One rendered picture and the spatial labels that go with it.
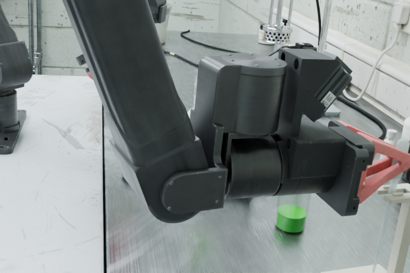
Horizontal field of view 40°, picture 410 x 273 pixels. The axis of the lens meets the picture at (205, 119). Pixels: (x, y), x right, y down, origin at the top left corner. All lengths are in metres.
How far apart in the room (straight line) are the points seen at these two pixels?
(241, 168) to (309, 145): 0.06
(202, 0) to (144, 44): 2.89
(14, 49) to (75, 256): 0.42
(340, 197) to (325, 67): 0.12
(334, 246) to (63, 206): 0.36
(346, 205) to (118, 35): 0.25
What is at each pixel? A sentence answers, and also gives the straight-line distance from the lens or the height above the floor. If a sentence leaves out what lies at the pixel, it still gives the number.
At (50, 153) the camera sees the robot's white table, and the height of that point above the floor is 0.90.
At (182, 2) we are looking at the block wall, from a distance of 3.27.
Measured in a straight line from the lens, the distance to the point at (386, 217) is 0.62.
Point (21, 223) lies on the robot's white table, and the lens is 0.74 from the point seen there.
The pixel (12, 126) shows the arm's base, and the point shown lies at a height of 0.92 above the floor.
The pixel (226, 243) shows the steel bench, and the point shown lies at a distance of 0.71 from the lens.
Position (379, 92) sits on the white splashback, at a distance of 1.37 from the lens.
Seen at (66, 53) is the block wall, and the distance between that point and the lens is 3.30.
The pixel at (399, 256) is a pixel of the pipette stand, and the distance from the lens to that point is 0.65.
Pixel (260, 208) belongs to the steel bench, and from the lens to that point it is 0.80.
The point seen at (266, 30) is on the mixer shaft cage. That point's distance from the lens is 1.25.
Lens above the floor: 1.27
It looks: 19 degrees down
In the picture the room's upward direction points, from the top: 5 degrees clockwise
